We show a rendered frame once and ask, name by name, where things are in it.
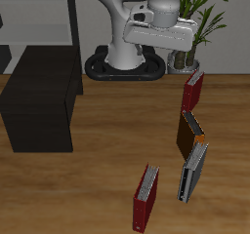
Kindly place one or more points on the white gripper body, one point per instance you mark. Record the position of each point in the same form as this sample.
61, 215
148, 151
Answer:
159, 36

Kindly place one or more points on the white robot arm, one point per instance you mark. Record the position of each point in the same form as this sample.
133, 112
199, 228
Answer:
123, 23

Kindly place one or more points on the red book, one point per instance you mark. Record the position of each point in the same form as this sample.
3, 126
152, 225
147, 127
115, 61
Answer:
192, 93
145, 200

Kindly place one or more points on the orange book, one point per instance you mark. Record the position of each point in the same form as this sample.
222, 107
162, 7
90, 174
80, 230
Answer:
187, 137

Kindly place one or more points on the dark brown wooden shelf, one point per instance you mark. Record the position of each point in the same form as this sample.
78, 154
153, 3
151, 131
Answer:
39, 108

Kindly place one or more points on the grey book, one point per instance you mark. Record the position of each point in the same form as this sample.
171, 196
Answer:
192, 174

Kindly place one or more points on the green pot plant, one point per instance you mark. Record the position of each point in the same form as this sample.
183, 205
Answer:
192, 20

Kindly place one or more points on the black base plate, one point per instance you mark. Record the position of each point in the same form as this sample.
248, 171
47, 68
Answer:
97, 69

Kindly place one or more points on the white wall shelf unit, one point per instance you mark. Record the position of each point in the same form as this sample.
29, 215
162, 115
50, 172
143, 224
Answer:
35, 13

